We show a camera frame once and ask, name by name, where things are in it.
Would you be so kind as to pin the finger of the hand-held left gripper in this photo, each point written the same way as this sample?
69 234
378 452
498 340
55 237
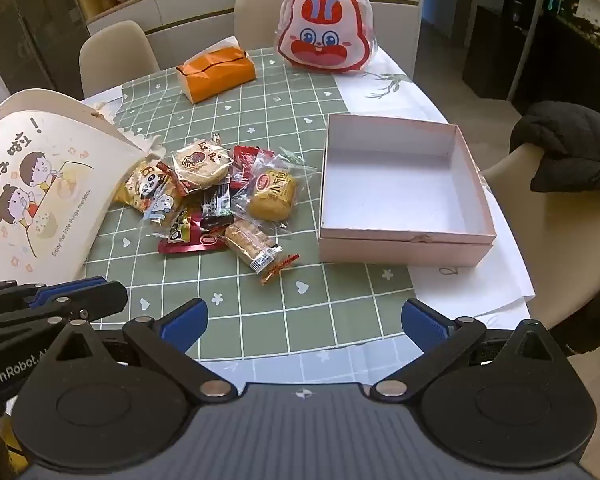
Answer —
100 300
70 287

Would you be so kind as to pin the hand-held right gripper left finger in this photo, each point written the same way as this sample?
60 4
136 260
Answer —
182 327

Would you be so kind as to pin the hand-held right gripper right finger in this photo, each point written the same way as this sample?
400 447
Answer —
422 322

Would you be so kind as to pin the red foil snack packet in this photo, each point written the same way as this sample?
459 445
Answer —
185 240

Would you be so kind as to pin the layered pastry packet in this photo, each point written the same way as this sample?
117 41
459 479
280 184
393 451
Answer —
247 242

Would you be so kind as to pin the red striped candy stick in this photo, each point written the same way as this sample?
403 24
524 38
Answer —
279 269

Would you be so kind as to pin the snacks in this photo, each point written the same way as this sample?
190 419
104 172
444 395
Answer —
142 187

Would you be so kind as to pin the black snack packet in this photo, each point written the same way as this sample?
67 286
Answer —
215 205

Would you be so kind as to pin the pink cardboard box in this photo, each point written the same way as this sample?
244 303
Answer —
395 180

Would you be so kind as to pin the yellow cake packet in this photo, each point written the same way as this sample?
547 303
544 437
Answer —
272 195

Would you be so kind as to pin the cream cartoon paper bag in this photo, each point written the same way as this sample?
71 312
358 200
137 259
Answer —
40 185

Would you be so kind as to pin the beige chair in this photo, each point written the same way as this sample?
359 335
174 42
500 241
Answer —
260 15
545 240
115 55

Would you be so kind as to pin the black jacket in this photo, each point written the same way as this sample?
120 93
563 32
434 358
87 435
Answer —
570 145

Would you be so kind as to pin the green checked tablecloth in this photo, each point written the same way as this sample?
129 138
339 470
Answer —
280 110

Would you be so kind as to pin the orange tissue box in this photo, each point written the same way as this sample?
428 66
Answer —
215 77

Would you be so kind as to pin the dark glass door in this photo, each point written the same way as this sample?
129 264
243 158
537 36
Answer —
20 20

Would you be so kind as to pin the black low cabinet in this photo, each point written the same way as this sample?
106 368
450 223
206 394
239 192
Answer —
485 55

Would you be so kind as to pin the black fish tank stand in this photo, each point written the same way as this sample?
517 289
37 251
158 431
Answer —
555 75

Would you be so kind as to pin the rabbit face plastic bag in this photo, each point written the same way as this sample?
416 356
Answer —
325 30

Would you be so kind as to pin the black water dispenser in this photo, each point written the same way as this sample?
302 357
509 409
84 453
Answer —
522 5

